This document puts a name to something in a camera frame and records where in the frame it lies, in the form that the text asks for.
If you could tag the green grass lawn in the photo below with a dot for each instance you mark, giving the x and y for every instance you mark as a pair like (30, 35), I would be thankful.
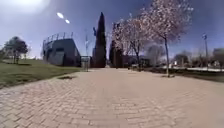
(23, 71)

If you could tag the pink blossoming tree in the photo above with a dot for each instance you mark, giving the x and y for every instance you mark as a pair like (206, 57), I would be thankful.
(165, 23)
(131, 36)

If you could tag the lamp pole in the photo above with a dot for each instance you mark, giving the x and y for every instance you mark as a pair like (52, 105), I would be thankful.
(205, 46)

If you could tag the green leafy tree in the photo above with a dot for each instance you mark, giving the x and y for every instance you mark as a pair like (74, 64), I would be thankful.
(15, 46)

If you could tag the red brick path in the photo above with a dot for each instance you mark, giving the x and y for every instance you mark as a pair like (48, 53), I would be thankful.
(113, 100)

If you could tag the grey building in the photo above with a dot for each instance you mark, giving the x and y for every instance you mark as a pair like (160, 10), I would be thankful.
(61, 51)

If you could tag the tall dark cypress tree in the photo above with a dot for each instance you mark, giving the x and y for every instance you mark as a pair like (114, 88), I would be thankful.
(99, 43)

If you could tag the grass verge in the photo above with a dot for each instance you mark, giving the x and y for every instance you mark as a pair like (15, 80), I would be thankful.
(196, 75)

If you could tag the sign board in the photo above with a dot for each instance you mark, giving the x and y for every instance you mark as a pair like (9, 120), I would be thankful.
(85, 61)

